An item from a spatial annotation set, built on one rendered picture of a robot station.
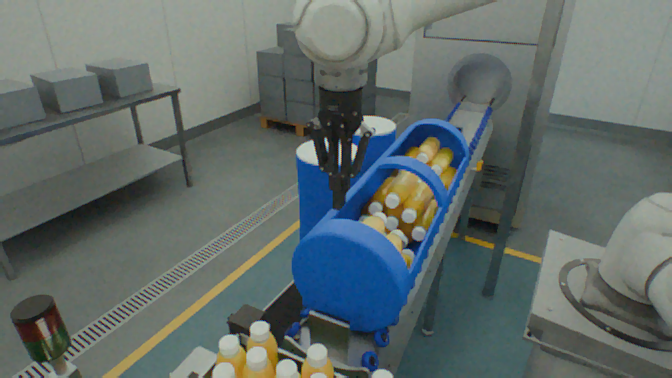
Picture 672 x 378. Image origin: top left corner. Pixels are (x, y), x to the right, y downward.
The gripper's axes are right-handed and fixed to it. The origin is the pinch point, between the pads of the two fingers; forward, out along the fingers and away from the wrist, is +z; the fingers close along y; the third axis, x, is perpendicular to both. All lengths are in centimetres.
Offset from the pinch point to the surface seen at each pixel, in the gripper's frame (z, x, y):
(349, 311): 34.8, 4.4, 1.0
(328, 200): 51, 74, -40
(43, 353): 19, -42, -35
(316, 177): 40, 73, -44
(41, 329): 14, -41, -34
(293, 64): 54, 329, -211
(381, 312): 31.7, 4.5, 8.9
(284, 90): 85, 332, -226
